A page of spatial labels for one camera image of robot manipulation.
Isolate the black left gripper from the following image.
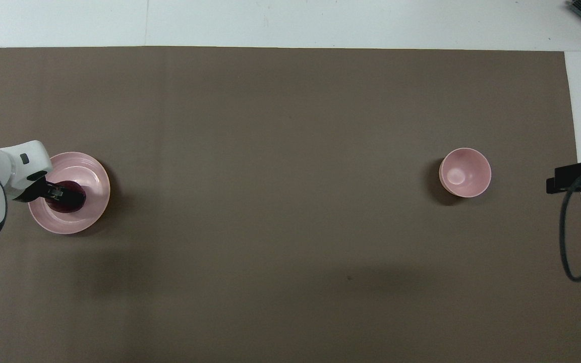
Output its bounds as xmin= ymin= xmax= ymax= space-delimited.
xmin=12 ymin=174 xmax=86 ymax=208

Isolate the red apple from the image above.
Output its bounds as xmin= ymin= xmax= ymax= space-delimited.
xmin=44 ymin=180 xmax=87 ymax=214

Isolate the pink plate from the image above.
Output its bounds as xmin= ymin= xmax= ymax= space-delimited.
xmin=28 ymin=152 xmax=111 ymax=235

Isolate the pink bowl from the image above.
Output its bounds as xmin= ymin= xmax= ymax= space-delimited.
xmin=439 ymin=148 xmax=492 ymax=198

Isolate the brown paper table mat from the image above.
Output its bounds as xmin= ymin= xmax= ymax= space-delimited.
xmin=0 ymin=46 xmax=581 ymax=363

